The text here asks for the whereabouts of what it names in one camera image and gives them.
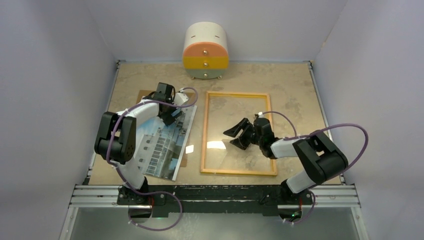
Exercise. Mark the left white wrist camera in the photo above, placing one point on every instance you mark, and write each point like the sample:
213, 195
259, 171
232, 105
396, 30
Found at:
180, 98

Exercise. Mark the aluminium rail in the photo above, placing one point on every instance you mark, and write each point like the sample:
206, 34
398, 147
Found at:
327, 196

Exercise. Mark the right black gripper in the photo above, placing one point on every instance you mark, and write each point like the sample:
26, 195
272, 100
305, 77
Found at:
233, 132

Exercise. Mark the building photo print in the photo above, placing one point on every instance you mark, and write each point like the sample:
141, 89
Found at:
160, 148

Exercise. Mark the round three-drawer mini cabinet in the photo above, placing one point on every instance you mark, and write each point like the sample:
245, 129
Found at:
205, 52

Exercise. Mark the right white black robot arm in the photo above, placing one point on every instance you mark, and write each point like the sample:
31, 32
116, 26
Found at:
320, 157

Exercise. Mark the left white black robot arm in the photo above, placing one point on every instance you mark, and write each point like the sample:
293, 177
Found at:
116, 140

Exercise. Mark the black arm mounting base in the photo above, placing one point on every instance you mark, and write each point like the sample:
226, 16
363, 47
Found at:
267, 200

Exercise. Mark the yellow wooden picture frame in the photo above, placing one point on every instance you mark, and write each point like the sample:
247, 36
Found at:
273, 164

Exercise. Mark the brown frame backing board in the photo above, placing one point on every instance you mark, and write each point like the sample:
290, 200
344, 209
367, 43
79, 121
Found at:
191, 95

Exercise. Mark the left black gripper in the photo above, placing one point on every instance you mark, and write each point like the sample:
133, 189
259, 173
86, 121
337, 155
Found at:
168, 118

